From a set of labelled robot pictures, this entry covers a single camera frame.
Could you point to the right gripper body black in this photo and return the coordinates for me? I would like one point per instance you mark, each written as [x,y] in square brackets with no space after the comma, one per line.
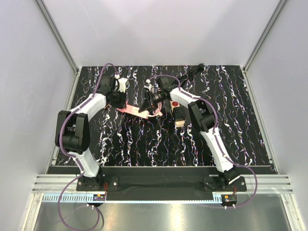
[156,97]

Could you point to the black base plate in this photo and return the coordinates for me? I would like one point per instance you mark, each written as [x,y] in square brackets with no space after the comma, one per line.
[145,184]

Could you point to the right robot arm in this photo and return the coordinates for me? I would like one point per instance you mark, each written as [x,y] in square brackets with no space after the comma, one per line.
[203,118]

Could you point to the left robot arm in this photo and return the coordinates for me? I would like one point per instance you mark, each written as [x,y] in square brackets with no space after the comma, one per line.
[73,127]

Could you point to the aluminium frame post left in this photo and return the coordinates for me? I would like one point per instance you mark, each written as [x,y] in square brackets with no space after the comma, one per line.
[56,34]

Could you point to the black cube plug adapter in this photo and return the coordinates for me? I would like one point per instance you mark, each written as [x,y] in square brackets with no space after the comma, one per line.
[179,114]

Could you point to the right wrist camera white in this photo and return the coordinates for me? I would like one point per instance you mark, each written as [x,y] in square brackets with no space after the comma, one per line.
[148,86]

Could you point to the pink power strip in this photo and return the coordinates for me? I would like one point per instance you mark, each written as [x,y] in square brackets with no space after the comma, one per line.
[134,111]

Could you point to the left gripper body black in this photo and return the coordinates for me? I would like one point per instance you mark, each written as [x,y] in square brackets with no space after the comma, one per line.
[119,99]

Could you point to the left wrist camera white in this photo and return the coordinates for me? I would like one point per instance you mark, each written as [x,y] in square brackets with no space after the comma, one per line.
[121,83]

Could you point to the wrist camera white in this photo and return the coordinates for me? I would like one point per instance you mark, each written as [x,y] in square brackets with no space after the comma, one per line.
[148,86]
[121,83]

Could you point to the aluminium frame post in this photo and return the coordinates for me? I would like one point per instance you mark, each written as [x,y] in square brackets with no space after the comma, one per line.
[266,31]
[56,34]

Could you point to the aluminium frame post right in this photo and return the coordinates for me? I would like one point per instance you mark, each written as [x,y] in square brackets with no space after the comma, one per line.
[266,31]

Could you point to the cream power strip red sockets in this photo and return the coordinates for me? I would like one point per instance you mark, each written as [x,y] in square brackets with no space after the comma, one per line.
[174,104]

